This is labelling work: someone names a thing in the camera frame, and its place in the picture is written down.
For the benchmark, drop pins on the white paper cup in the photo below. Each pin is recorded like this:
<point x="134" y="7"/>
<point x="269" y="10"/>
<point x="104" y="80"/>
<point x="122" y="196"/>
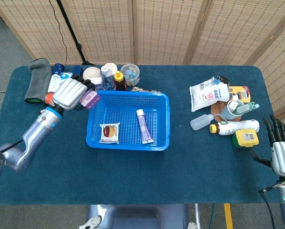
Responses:
<point x="111" y="66"/>

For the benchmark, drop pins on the yellow floor tape strip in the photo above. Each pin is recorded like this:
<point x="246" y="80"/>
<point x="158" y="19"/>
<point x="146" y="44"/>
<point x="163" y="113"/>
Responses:
<point x="228" y="214"/>

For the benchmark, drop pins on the blue binder clip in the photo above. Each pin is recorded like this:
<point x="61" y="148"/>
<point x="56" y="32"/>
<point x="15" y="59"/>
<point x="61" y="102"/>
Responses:
<point x="216" y="80"/>

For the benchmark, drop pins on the orange Arctic Ocean can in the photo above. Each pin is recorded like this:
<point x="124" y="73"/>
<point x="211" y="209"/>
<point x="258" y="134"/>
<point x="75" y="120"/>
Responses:
<point x="49" y="99"/>

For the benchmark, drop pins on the white snack packet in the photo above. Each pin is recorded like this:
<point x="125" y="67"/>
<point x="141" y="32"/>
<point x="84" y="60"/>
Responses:
<point x="109" y="132"/>

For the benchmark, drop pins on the cream round bowl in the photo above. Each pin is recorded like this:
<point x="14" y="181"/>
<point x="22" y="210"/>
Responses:
<point x="91" y="72"/>

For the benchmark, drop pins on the purple tube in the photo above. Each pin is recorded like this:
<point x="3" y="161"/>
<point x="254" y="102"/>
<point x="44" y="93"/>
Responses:
<point x="144" y="126"/>

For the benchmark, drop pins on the small purple box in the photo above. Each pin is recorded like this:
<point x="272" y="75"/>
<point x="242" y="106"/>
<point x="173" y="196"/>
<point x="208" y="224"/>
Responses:
<point x="91" y="99"/>

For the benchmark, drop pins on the grey folded towel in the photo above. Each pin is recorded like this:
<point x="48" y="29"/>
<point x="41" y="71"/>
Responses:
<point x="38" y="81"/>

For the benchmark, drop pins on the small purple white carton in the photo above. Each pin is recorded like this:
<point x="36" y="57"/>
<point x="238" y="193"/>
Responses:
<point x="99" y="82"/>

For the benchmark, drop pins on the clear round clip container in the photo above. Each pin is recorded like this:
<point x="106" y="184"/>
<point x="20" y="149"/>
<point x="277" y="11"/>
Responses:
<point x="130" y="72"/>

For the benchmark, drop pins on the grey-green plastic cup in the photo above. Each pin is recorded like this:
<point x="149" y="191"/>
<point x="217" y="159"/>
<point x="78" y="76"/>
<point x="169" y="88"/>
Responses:
<point x="227" y="113"/>

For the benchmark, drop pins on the black tripod stand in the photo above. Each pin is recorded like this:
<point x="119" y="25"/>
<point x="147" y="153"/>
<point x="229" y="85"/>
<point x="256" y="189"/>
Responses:
<point x="72" y="35"/>

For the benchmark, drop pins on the small white box in cup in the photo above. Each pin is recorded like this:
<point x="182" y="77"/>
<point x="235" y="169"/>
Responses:
<point x="233" y="105"/>

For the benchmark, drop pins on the teal felt table cover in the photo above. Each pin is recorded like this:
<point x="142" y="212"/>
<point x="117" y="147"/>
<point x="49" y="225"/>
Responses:
<point x="133" y="176"/>

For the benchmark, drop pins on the dark blue small can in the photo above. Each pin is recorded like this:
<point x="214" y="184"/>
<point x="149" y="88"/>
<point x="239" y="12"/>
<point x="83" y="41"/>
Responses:
<point x="58" y="68"/>

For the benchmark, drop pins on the honey bottle yellow cap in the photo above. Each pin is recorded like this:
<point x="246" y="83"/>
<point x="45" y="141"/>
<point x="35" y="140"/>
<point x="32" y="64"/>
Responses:
<point x="119" y="82"/>

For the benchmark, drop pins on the blue plastic perforated basket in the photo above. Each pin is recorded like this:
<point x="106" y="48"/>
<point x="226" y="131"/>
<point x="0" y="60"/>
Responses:
<point x="123" y="112"/>

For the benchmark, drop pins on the silver-blue robot base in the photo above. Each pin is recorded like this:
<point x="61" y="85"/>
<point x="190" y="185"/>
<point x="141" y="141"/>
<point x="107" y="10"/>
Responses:
<point x="137" y="217"/>

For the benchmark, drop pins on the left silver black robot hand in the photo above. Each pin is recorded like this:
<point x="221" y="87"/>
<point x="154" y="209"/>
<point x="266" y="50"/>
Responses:
<point x="68" y="94"/>

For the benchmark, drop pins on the woven rattan coaster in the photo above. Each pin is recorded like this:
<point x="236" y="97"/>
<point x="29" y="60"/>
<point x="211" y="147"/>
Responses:
<point x="216" y="111"/>

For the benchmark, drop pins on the yellow green lidded box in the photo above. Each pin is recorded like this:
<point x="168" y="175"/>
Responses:
<point x="246" y="138"/>

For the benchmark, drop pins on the yellow snack packet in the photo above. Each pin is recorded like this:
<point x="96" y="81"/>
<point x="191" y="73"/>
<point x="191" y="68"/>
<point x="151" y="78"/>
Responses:
<point x="241" y="93"/>

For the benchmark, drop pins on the dark blue rectangular box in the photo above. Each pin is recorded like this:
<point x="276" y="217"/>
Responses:
<point x="77" y="69"/>

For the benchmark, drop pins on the clear plastic water bottle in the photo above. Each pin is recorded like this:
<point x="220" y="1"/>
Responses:
<point x="107" y="80"/>

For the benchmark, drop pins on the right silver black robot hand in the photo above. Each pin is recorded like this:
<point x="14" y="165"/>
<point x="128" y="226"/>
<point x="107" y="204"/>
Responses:
<point x="281" y="155"/>

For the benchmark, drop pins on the white drink bottle yellow cap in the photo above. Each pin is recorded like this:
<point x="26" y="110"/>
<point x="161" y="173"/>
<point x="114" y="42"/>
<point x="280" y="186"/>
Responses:
<point x="235" y="126"/>

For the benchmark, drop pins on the bamboo folding screen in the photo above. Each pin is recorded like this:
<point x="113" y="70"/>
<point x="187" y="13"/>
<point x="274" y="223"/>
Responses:
<point x="161" y="28"/>

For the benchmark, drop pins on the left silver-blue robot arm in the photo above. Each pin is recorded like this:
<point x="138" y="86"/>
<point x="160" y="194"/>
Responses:
<point x="33" y="136"/>

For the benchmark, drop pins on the white flour bag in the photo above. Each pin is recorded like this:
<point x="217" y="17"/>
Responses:
<point x="208" y="95"/>

